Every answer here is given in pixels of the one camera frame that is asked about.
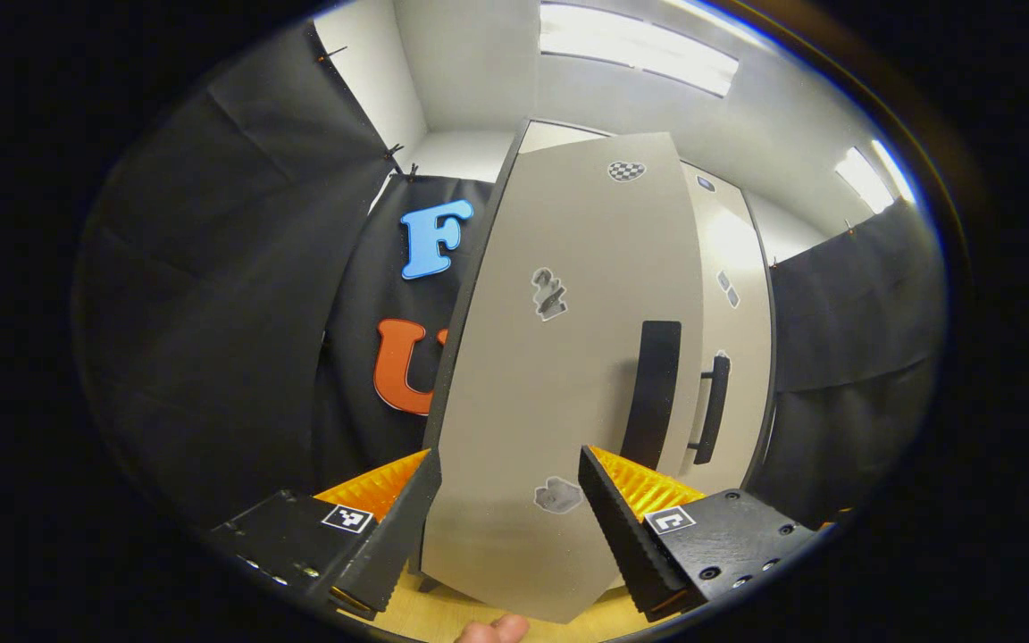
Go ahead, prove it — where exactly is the black backdrop cloth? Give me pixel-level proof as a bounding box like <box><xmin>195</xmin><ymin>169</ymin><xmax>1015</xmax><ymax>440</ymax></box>
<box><xmin>749</xmin><ymin>196</ymin><xmax>949</xmax><ymax>530</ymax></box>
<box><xmin>77</xmin><ymin>22</ymin><xmax>498</xmax><ymax>528</ymax></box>

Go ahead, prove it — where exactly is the grey cabinet door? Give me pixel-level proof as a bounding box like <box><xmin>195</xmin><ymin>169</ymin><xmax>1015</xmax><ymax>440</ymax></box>
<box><xmin>677</xmin><ymin>192</ymin><xmax>779</xmax><ymax>497</ymax></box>
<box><xmin>419</xmin><ymin>132</ymin><xmax>707</xmax><ymax>624</ymax></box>

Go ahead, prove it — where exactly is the grey cabinet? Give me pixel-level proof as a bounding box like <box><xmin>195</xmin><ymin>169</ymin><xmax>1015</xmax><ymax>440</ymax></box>
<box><xmin>423</xmin><ymin>116</ymin><xmax>781</xmax><ymax>595</ymax></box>

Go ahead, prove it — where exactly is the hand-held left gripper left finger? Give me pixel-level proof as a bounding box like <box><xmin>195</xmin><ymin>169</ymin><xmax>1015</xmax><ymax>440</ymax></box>
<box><xmin>206</xmin><ymin>448</ymin><xmax>442</xmax><ymax>622</ymax></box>

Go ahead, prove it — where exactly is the small ceiling light panel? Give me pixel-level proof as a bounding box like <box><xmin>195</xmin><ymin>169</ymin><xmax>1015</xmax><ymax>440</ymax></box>
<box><xmin>834</xmin><ymin>138</ymin><xmax>917</xmax><ymax>213</ymax></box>

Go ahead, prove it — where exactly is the large ceiling light panel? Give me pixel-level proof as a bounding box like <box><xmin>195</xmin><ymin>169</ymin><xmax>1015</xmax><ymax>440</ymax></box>
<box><xmin>539</xmin><ymin>3</ymin><xmax>740</xmax><ymax>97</ymax></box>

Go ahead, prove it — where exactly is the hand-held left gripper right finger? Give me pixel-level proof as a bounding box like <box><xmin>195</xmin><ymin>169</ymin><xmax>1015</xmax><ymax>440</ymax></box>
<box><xmin>578</xmin><ymin>445</ymin><xmax>824</xmax><ymax>623</ymax></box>

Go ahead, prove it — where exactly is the black door handle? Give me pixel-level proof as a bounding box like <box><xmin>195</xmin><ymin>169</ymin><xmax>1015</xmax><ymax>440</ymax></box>
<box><xmin>619</xmin><ymin>320</ymin><xmax>683</xmax><ymax>471</ymax></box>
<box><xmin>687</xmin><ymin>354</ymin><xmax>732</xmax><ymax>466</ymax></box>

